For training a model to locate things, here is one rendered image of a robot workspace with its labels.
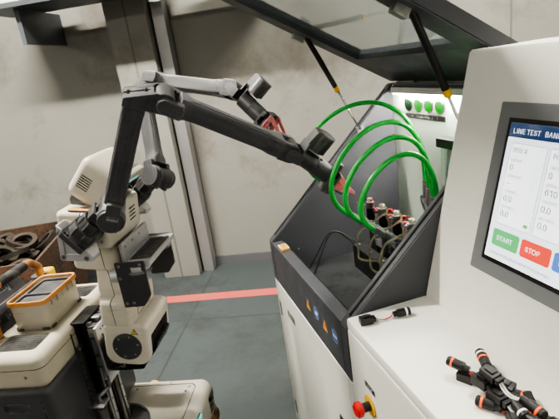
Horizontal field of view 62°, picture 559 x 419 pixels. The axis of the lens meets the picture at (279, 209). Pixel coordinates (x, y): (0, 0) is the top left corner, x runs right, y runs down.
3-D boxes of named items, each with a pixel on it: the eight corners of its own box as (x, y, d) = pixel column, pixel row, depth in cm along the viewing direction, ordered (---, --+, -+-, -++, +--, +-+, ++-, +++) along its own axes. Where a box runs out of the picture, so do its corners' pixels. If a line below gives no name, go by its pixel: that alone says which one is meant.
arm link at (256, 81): (236, 96, 168) (222, 87, 160) (256, 70, 165) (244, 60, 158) (255, 115, 163) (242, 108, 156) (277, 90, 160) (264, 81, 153)
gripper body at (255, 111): (278, 115, 162) (264, 101, 163) (267, 113, 152) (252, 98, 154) (266, 130, 164) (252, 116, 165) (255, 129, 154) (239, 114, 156)
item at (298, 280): (277, 281, 179) (271, 242, 174) (288, 278, 180) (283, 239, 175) (345, 374, 122) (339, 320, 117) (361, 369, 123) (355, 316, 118)
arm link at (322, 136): (277, 144, 140) (284, 158, 134) (299, 112, 136) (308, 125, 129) (307, 160, 146) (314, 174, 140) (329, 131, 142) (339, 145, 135)
